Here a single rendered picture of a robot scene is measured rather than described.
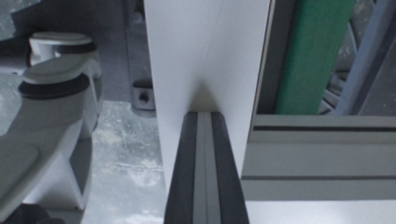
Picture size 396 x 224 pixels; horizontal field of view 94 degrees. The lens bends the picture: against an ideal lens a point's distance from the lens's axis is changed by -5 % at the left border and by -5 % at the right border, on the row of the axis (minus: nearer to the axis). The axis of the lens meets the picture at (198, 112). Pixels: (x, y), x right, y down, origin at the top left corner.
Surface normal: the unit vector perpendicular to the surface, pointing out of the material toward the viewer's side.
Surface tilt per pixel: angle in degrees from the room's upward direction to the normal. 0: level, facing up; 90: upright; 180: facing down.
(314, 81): 0
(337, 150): 90
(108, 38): 0
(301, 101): 0
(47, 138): 90
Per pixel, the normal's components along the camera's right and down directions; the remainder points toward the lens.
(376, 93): -0.02, 0.51
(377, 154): 0.00, -0.86
